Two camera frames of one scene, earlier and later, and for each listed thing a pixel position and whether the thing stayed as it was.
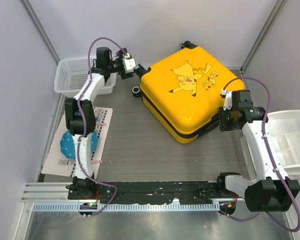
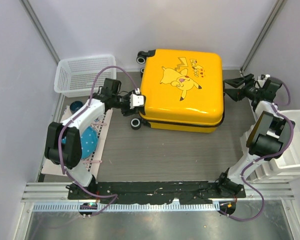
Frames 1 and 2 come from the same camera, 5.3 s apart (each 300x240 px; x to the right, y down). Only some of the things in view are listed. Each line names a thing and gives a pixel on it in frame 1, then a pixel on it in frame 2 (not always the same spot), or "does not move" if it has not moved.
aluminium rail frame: x=53 y=197 does not move
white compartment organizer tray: x=290 y=130 does not move
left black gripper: x=124 y=75 → x=129 y=112
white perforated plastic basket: x=70 y=74 does not move
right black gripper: x=224 y=126 → x=236 y=94
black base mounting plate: x=146 y=192 does not move
